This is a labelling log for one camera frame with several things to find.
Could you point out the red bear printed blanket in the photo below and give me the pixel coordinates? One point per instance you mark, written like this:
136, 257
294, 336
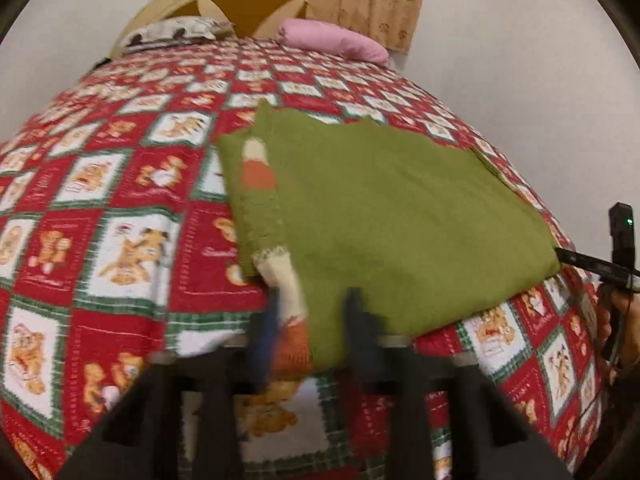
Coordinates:
110, 220

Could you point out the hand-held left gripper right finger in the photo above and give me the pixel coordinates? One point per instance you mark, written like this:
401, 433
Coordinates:
362, 332

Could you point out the pink pillow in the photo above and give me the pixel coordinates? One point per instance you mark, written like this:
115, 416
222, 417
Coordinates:
330, 39

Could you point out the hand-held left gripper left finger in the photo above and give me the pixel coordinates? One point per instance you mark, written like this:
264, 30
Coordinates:
262, 332

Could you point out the beige floral curtain panel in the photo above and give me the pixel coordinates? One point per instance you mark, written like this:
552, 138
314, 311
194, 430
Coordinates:
370, 0

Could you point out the dark object beside bed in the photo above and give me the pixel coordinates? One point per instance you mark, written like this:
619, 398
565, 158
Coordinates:
101, 62

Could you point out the person's right hand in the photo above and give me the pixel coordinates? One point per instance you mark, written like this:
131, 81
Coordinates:
631, 325

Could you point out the green orange striped knit sweater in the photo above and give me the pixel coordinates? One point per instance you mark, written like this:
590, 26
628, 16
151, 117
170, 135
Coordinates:
390, 225

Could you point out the white patterned pillow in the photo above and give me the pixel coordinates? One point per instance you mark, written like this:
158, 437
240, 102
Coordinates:
172, 30

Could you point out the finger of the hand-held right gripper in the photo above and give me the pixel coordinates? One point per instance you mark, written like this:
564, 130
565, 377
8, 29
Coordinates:
585, 260

